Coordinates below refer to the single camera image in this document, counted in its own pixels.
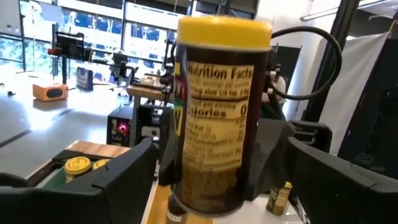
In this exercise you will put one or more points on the computer tower pink light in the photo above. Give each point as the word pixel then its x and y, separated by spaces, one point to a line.
pixel 119 127

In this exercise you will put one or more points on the black pegboard stand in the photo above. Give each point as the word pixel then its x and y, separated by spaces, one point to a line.
pixel 73 46

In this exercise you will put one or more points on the wooden workbench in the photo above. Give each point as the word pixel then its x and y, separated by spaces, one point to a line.
pixel 144 91

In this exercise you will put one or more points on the blue white box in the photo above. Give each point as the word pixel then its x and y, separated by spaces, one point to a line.
pixel 84 79

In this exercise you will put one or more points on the black curtain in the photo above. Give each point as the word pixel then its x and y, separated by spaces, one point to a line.
pixel 382 109

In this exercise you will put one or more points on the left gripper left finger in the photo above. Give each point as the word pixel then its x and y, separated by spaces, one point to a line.
pixel 109 193

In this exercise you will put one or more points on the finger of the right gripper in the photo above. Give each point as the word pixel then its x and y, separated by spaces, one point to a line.
pixel 267 155
pixel 168 149

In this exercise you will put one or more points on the white fabric sheet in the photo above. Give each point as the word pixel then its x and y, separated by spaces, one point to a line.
pixel 351 93

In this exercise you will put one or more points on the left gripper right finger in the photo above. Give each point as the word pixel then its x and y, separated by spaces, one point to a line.
pixel 342 193

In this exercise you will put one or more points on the black office chair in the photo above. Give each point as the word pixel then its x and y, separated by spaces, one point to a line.
pixel 119 63

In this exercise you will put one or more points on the black equipment case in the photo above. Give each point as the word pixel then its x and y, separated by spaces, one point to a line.
pixel 149 118

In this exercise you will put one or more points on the orange box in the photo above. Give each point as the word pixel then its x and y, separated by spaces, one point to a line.
pixel 49 92

